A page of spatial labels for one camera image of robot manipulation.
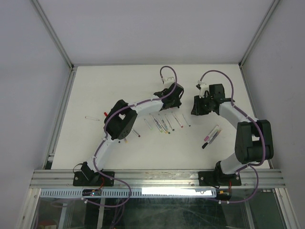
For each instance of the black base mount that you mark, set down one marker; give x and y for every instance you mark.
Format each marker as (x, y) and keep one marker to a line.
(84, 176)
(217, 178)

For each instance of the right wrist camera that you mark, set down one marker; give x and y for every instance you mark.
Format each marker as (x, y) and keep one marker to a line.
(203, 88)

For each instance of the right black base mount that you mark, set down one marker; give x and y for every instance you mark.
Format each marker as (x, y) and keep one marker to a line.
(217, 178)

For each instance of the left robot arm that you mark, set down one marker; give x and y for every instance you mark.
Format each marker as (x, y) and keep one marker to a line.
(117, 125)

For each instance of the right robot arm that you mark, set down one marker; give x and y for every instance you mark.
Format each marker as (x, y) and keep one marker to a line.
(253, 142)

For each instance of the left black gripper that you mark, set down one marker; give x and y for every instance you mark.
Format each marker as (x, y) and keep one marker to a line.
(177, 104)

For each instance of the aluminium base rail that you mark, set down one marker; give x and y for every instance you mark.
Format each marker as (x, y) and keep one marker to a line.
(261, 178)

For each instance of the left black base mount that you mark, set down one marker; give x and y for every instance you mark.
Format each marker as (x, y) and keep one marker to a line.
(84, 176)

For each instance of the pink cap marker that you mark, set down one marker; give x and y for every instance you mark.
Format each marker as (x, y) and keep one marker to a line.
(177, 120)

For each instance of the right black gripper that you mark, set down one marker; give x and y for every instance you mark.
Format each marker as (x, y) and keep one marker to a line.
(197, 109)

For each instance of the magenta cap marker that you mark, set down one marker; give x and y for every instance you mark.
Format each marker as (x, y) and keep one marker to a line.
(211, 133)

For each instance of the white slotted cable duct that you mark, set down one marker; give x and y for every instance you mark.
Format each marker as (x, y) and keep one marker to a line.
(145, 192)

